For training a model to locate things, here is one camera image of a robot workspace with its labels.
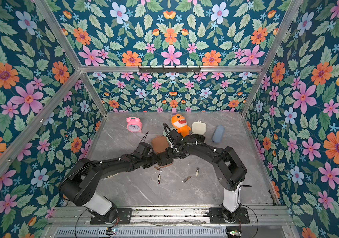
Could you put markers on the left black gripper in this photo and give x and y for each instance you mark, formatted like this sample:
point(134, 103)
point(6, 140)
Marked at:
point(154, 156)

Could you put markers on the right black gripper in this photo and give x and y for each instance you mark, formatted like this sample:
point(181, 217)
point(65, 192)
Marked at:
point(172, 148)

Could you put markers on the brown clipper case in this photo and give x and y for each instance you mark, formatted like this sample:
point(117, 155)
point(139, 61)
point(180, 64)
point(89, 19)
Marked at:
point(160, 147)

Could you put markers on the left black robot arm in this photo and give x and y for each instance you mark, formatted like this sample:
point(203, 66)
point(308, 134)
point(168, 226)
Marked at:
point(80, 185)

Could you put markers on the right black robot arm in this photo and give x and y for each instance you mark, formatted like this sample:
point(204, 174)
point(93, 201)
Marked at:
point(229, 168)

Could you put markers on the cream open clipper case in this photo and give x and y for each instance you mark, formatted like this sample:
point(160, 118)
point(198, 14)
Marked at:
point(198, 130)

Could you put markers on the orange shark plush toy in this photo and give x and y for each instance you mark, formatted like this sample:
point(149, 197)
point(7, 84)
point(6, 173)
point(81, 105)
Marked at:
point(180, 124)

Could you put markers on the pink alarm clock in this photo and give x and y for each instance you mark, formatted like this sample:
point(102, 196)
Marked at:
point(134, 124)

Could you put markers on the blue closed case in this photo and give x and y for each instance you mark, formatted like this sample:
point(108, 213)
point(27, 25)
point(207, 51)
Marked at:
point(218, 134)

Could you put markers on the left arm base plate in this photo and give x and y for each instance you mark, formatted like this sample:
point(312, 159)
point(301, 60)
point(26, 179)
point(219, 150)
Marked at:
point(115, 215)

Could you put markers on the black wall hook rail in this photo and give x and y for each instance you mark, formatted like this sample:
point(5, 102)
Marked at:
point(169, 69)

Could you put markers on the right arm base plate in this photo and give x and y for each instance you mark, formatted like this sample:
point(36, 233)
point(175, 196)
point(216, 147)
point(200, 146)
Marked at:
point(223, 216)

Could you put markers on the white vented cable duct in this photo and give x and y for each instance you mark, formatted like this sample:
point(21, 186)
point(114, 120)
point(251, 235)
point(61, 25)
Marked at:
point(142, 232)

